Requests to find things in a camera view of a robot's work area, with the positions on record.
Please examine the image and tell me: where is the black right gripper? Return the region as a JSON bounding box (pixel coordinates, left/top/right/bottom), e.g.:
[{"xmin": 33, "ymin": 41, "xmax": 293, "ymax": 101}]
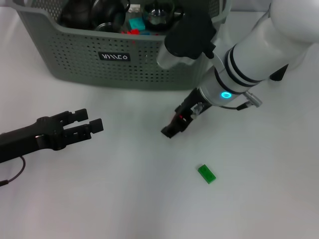
[{"xmin": 161, "ymin": 88, "xmax": 212, "ymax": 139}]

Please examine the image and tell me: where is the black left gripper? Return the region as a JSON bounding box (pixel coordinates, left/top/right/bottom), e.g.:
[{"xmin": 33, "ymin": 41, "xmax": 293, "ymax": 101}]
[{"xmin": 0, "ymin": 108, "xmax": 104, "ymax": 164}]

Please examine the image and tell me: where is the cyan square brick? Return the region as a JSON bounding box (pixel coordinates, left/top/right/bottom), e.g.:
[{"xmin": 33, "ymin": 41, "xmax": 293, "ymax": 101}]
[{"xmin": 128, "ymin": 17, "xmax": 146, "ymax": 31}]

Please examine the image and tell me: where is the grey perforated storage bin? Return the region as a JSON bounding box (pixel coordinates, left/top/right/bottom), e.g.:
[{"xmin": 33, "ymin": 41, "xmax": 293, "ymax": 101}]
[{"xmin": 11, "ymin": 0, "xmax": 232, "ymax": 91}]

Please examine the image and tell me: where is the green rectangular brick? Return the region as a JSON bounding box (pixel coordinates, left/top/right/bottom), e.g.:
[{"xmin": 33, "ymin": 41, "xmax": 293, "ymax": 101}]
[{"xmin": 197, "ymin": 164, "xmax": 217, "ymax": 185}]

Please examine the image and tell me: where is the black ceramic teapot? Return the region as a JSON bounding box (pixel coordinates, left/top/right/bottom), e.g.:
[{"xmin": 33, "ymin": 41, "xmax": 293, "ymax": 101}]
[{"xmin": 59, "ymin": 0, "xmax": 94, "ymax": 29}]

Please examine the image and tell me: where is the left arm connector cable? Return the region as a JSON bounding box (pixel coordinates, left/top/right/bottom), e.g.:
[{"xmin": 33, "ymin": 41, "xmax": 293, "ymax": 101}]
[{"xmin": 0, "ymin": 155, "xmax": 27, "ymax": 187}]

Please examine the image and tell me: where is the arm connector cable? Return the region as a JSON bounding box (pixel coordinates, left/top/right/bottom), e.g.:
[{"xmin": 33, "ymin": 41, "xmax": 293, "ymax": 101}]
[
  {"xmin": 221, "ymin": 91, "xmax": 264, "ymax": 112},
  {"xmin": 0, "ymin": 155, "xmax": 27, "ymax": 187}
]

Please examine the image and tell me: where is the right arm connector cable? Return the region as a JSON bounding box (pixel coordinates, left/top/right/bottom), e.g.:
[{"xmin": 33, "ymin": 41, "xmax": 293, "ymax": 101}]
[{"xmin": 221, "ymin": 91, "xmax": 264, "ymax": 112}]

